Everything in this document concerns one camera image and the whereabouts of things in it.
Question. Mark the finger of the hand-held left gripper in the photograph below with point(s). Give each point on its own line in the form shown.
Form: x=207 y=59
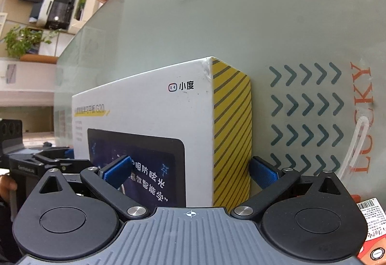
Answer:
x=63 y=162
x=55 y=151

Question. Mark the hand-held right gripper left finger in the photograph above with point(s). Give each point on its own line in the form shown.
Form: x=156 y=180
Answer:
x=117 y=171

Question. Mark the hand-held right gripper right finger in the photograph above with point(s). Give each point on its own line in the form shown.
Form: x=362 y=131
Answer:
x=265 y=176

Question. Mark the white and yellow product box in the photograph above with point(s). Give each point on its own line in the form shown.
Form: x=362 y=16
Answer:
x=150 y=102

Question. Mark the patterned cloth covered desktop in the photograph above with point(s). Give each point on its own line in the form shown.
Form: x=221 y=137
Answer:
x=241 y=11

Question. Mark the person's left hand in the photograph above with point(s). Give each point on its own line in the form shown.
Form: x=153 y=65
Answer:
x=6 y=188

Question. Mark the green potted plant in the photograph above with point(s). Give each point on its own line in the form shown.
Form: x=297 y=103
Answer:
x=25 y=42

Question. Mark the orange snack packet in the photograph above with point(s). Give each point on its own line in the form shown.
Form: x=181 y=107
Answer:
x=374 y=231

